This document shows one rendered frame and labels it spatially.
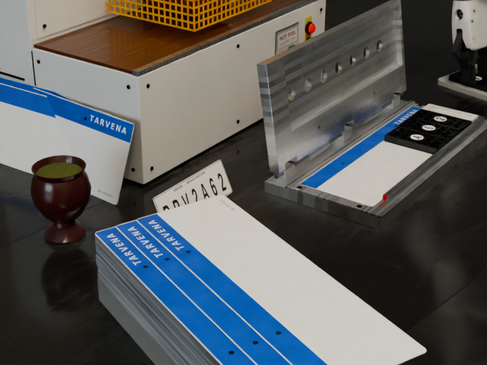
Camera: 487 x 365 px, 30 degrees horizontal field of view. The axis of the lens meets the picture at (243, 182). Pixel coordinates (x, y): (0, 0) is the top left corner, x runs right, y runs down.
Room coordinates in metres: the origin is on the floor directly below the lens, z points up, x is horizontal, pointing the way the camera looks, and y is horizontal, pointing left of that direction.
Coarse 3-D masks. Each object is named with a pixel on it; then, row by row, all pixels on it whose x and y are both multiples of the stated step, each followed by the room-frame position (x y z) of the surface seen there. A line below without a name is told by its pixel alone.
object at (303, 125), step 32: (352, 32) 1.51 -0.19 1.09; (384, 32) 1.60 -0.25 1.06; (288, 64) 1.34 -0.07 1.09; (320, 64) 1.41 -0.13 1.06; (352, 64) 1.50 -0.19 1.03; (384, 64) 1.58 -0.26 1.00; (320, 96) 1.40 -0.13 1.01; (352, 96) 1.46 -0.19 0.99; (384, 96) 1.55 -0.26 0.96; (288, 128) 1.30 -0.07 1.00; (320, 128) 1.37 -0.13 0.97; (288, 160) 1.29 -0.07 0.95
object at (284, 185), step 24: (360, 120) 1.49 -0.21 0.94; (384, 120) 1.52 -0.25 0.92; (336, 144) 1.42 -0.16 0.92; (456, 144) 1.41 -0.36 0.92; (288, 168) 1.29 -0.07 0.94; (312, 168) 1.32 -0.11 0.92; (432, 168) 1.32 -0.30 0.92; (288, 192) 1.25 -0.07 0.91; (312, 192) 1.23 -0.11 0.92; (408, 192) 1.24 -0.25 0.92; (360, 216) 1.18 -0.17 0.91; (384, 216) 1.16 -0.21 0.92
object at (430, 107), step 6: (426, 108) 1.55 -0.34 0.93; (432, 108) 1.56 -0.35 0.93; (438, 108) 1.55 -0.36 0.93; (444, 108) 1.55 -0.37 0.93; (450, 114) 1.52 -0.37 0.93; (456, 114) 1.53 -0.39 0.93; (462, 114) 1.53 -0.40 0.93; (468, 114) 1.52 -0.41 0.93; (474, 114) 1.52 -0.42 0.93; (474, 120) 1.50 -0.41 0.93
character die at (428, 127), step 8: (408, 120) 1.49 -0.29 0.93; (416, 120) 1.49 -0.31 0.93; (408, 128) 1.46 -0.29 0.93; (416, 128) 1.46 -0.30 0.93; (424, 128) 1.46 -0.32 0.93; (432, 128) 1.46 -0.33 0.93; (440, 128) 1.46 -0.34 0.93; (448, 128) 1.46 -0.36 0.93; (440, 136) 1.42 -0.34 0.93; (448, 136) 1.43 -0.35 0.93
